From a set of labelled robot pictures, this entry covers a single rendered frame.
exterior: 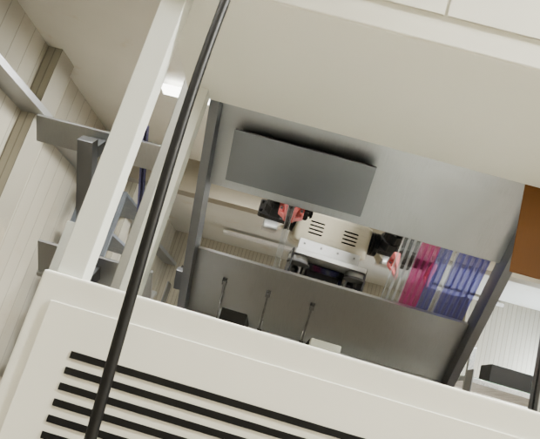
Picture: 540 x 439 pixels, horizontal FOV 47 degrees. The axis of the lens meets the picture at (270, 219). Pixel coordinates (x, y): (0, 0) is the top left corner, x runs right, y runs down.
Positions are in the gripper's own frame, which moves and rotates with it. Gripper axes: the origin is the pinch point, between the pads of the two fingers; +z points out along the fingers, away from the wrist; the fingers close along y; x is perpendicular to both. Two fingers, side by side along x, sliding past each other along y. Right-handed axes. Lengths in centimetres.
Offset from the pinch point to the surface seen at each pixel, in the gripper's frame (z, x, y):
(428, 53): 44, -54, 13
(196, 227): 5.6, 5.7, -19.5
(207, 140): 5.8, -16.1, -20.1
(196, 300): 1.4, 29.8, -17.3
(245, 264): 1.5, 14.7, -7.2
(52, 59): -397, 138, -258
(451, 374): 5, 27, 47
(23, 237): -351, 308, -262
